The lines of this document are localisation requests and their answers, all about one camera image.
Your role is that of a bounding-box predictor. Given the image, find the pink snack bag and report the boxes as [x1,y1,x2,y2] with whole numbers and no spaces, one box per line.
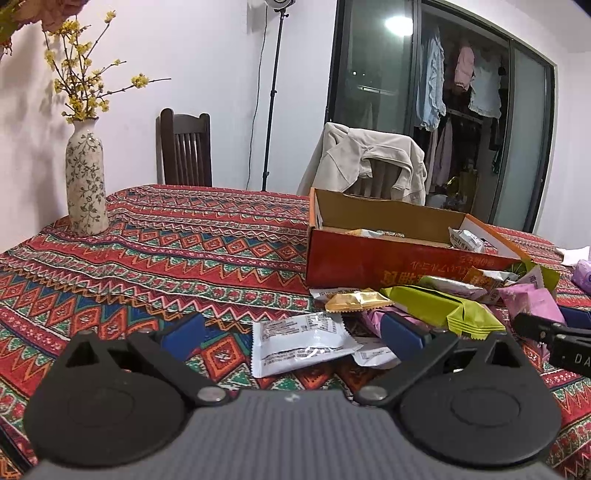
[497,283,565,324]

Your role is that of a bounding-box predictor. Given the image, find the green snack bag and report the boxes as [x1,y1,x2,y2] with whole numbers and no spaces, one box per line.
[380,285,506,340]

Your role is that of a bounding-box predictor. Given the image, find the white pumpkin seed crisp packet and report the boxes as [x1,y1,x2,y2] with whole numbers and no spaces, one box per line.
[250,312,363,379]

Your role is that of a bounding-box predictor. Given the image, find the purple tissue pack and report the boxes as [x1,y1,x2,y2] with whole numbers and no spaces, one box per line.
[572,260,591,295]

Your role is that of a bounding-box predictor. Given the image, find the white tissue paper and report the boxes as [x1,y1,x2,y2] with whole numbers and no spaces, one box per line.
[555,246,591,267]

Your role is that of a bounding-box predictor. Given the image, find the yellow small snack packet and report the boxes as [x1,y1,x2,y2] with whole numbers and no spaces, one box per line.
[325,289,394,313]

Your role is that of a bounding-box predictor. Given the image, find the patterned red tablecloth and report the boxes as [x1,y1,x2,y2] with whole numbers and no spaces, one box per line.
[0,184,591,480]

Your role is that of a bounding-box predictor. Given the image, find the orange cardboard snack box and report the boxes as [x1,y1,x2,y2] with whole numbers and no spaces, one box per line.
[305,189,553,290]

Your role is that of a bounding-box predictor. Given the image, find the white silver packet in box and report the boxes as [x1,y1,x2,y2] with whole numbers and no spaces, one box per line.
[448,227,486,253]

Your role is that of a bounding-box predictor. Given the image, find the floral ceramic vase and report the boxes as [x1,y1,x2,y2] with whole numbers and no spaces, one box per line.
[65,119,109,237]

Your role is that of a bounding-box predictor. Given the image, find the dark wooden chair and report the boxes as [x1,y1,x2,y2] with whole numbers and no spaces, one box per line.
[159,108,212,187]

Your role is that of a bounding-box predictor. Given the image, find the chair with beige jacket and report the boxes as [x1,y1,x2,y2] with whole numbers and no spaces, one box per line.
[346,160,405,201]

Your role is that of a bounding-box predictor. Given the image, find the beige jacket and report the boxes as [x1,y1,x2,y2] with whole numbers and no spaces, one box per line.
[297,122,427,205]

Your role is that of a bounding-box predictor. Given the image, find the black sliding glass door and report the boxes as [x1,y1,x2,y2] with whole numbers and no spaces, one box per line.
[327,1,556,232]

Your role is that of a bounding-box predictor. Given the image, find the white hanging top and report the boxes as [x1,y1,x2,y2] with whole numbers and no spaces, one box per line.
[468,55,501,119]

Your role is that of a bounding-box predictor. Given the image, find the light blue hanging shirt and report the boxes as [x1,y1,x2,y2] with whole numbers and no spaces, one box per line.
[415,27,447,132]

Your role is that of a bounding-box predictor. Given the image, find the yellow flower branches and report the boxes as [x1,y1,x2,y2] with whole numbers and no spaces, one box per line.
[44,10,170,124]

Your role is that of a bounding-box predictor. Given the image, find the pink hanging garment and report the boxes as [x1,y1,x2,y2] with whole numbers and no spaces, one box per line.
[454,45,475,93]

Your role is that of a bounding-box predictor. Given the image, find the pink artificial roses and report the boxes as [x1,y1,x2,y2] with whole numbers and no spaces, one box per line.
[0,0,88,57]

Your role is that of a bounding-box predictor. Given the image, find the studio light on stand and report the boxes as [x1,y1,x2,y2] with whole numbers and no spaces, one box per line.
[262,1,296,192]

